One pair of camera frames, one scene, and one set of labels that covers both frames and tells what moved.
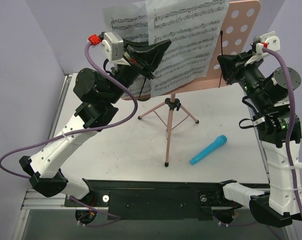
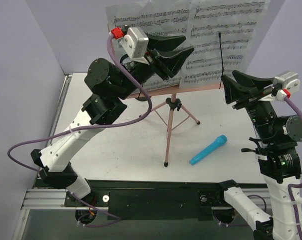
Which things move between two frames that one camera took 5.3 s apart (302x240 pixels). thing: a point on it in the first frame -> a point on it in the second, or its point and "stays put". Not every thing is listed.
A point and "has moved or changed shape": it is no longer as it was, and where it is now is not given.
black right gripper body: [241, 69] -> [252, 94]
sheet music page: [133, 22] has moved or changed shape
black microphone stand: [144, 99] stays put
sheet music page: [194, 27] -> [240, 23]
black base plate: [149, 199] stays put
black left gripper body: [140, 64] -> [155, 63]
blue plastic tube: [218, 142] stays put
